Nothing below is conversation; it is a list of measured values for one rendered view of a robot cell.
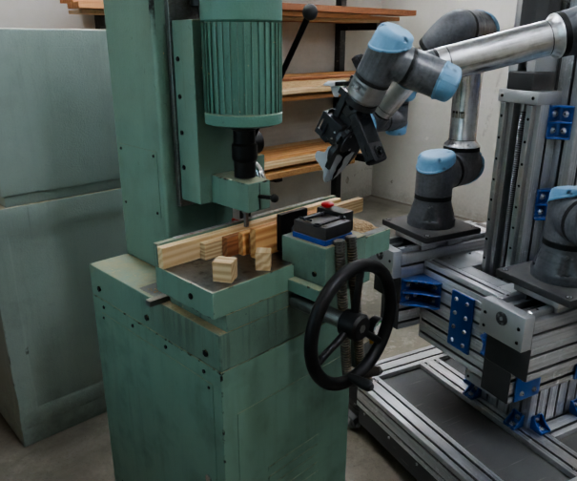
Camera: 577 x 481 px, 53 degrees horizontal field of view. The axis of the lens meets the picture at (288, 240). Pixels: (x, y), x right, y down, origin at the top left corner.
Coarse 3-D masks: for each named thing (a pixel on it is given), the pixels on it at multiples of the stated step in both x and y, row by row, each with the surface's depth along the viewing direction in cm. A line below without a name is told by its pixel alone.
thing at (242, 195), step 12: (216, 180) 138; (228, 180) 135; (240, 180) 133; (252, 180) 133; (264, 180) 133; (216, 192) 139; (228, 192) 136; (240, 192) 132; (252, 192) 131; (264, 192) 134; (228, 204) 137; (240, 204) 133; (252, 204) 132; (264, 204) 135
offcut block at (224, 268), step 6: (216, 258) 121; (222, 258) 121; (228, 258) 121; (234, 258) 121; (216, 264) 119; (222, 264) 118; (228, 264) 118; (234, 264) 120; (216, 270) 119; (222, 270) 119; (228, 270) 119; (234, 270) 120; (216, 276) 120; (222, 276) 119; (228, 276) 119; (234, 276) 120
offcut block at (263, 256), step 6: (258, 252) 125; (264, 252) 125; (270, 252) 125; (258, 258) 125; (264, 258) 125; (270, 258) 126; (258, 264) 126; (264, 264) 125; (270, 264) 126; (264, 270) 126
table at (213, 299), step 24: (384, 240) 154; (192, 264) 129; (240, 264) 129; (288, 264) 129; (168, 288) 127; (192, 288) 120; (216, 288) 117; (240, 288) 120; (264, 288) 125; (288, 288) 130; (312, 288) 125; (216, 312) 117
